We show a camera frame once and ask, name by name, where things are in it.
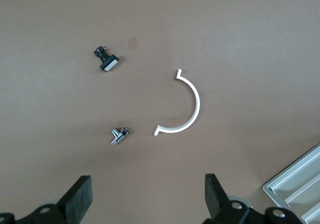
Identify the white semicircular plastic bracket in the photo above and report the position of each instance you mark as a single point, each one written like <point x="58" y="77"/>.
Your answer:
<point x="197" y="101"/>

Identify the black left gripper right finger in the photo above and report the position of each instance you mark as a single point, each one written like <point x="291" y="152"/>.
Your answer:
<point x="215" y="199"/>

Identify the grey divided plastic tray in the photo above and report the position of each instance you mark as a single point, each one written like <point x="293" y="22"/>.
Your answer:
<point x="268" y="189"/>

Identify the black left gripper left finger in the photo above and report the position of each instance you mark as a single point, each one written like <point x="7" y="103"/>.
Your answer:
<point x="77" y="199"/>

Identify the black white-faced push button switch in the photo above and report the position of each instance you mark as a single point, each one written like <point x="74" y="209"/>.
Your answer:
<point x="108" y="63"/>

